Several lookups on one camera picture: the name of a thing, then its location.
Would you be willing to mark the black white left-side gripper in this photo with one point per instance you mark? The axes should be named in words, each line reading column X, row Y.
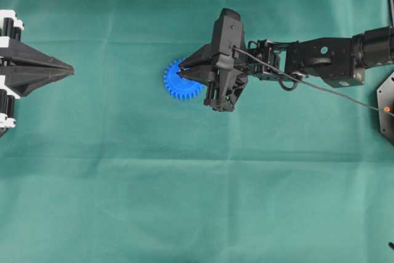
column 17, row 82

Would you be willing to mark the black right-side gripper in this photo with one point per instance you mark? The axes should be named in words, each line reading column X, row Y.
column 221, row 53

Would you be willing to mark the black right-side robot arm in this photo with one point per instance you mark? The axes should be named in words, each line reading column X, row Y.
column 339, row 62

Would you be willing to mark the blue plastic gear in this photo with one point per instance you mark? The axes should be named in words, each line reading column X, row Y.
column 177, row 87

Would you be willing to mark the green cloth mat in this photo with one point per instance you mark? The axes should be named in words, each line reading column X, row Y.
column 106, row 166

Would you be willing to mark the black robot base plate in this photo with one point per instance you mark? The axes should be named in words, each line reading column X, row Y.
column 384, row 95

